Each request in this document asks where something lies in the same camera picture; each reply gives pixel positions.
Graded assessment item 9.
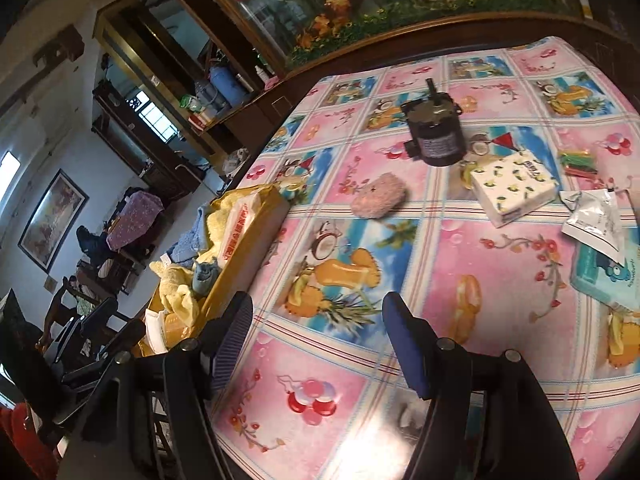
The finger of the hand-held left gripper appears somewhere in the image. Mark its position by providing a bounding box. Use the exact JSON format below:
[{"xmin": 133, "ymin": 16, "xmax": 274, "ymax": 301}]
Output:
[
  {"xmin": 42, "ymin": 297, "xmax": 120, "ymax": 361},
  {"xmin": 62, "ymin": 319, "xmax": 147, "ymax": 386}
]

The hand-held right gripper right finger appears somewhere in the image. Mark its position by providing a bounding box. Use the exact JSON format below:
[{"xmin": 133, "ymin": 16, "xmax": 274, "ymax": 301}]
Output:
[{"xmin": 382, "ymin": 291, "xmax": 581, "ymax": 480}]

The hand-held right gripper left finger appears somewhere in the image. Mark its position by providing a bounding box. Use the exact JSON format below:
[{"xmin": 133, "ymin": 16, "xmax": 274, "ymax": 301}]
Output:
[{"xmin": 57, "ymin": 291, "xmax": 254, "ymax": 480}]

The yellow towel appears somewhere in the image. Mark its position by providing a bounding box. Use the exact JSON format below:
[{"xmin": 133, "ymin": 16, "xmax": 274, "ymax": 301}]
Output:
[{"xmin": 150, "ymin": 260, "xmax": 206, "ymax": 331}]

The light blue small towel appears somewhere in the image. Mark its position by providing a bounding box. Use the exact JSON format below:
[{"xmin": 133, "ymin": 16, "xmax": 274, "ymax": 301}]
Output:
[{"xmin": 192, "ymin": 256, "xmax": 222, "ymax": 298}]

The dark blue towel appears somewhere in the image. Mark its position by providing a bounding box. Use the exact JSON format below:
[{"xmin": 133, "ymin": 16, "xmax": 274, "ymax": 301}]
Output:
[{"xmin": 167, "ymin": 205, "xmax": 213, "ymax": 266}]

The yellow cardboard box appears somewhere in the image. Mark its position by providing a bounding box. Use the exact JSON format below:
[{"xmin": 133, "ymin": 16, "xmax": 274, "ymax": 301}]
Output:
[{"xmin": 137, "ymin": 183, "xmax": 292, "ymax": 358}]

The pink fluffy pouch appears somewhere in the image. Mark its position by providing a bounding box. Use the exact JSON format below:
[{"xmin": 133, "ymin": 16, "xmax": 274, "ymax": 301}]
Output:
[{"xmin": 350, "ymin": 172, "xmax": 407, "ymax": 220}]

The dark cloth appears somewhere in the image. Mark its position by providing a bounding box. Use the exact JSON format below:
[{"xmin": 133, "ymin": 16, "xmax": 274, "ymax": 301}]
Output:
[{"xmin": 76, "ymin": 225, "xmax": 113, "ymax": 268}]

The pink printed tablecloth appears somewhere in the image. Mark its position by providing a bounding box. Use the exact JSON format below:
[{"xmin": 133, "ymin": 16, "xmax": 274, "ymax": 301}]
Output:
[{"xmin": 205, "ymin": 35, "xmax": 640, "ymax": 480}]

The purple cloth covered chair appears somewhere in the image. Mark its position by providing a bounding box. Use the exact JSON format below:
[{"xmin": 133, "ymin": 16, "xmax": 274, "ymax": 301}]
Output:
[{"xmin": 106, "ymin": 187, "xmax": 165, "ymax": 252}]

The pale yellow plastic bag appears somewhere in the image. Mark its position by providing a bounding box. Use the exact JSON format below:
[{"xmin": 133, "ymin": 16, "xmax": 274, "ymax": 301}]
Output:
[{"xmin": 200, "ymin": 190, "xmax": 276, "ymax": 261}]

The lemon print tissue pack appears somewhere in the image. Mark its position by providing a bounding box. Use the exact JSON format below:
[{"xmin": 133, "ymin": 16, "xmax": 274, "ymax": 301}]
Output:
[{"xmin": 470, "ymin": 149, "xmax": 561, "ymax": 228}]

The barred window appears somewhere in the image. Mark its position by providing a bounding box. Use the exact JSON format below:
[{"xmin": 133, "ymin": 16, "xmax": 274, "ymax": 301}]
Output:
[{"xmin": 132, "ymin": 92, "xmax": 178, "ymax": 141}]

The black electric motor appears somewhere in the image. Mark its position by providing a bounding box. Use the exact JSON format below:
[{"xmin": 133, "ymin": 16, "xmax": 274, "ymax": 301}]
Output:
[{"xmin": 400, "ymin": 77, "xmax": 468, "ymax": 167}]

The teal tissue pack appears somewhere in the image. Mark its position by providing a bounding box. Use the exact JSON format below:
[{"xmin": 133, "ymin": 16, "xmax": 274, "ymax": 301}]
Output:
[{"xmin": 570, "ymin": 240, "xmax": 640, "ymax": 311}]

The white foil sachet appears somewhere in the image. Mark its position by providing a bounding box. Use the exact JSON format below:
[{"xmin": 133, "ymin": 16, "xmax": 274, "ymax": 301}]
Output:
[{"xmin": 560, "ymin": 187, "xmax": 626, "ymax": 266}]

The dark wooden cabinet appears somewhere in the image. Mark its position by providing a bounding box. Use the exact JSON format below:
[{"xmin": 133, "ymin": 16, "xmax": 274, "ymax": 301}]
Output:
[{"xmin": 190, "ymin": 10, "xmax": 640, "ymax": 131}]

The colourful rubber band bag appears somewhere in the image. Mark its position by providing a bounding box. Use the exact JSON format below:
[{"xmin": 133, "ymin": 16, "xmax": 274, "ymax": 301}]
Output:
[{"xmin": 557, "ymin": 147, "xmax": 598, "ymax": 178}]

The gold framed glass cabinet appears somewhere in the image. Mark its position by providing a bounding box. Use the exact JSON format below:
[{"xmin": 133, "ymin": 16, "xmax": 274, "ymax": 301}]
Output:
[{"xmin": 92, "ymin": 0, "xmax": 241, "ymax": 161}]

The blue thermos jug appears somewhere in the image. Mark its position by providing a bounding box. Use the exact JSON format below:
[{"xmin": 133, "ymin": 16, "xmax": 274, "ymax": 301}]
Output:
[{"xmin": 209, "ymin": 64, "xmax": 246, "ymax": 108}]

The aquarium with artificial flowers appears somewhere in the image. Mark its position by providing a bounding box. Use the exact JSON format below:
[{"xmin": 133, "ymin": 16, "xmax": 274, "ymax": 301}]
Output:
[{"xmin": 180, "ymin": 0, "xmax": 596, "ymax": 68}]

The framed wall painting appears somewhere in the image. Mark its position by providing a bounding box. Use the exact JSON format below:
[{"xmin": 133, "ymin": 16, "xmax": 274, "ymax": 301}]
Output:
[{"xmin": 17, "ymin": 169, "xmax": 90, "ymax": 275}]

